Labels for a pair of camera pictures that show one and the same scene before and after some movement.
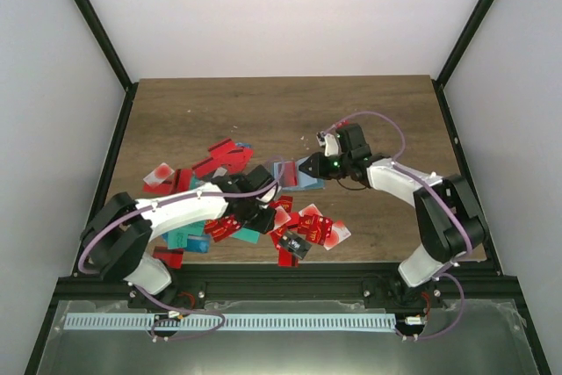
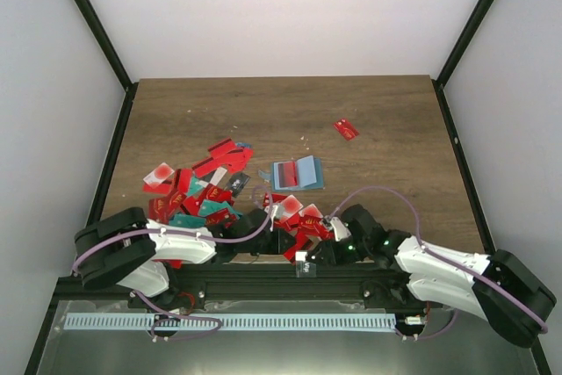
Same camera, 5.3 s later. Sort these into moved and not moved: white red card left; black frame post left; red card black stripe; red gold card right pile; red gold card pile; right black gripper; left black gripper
Moved: left black gripper; right black gripper
Not moved: red card black stripe; red gold card right pile; red gold card pile; white red card left; black frame post left
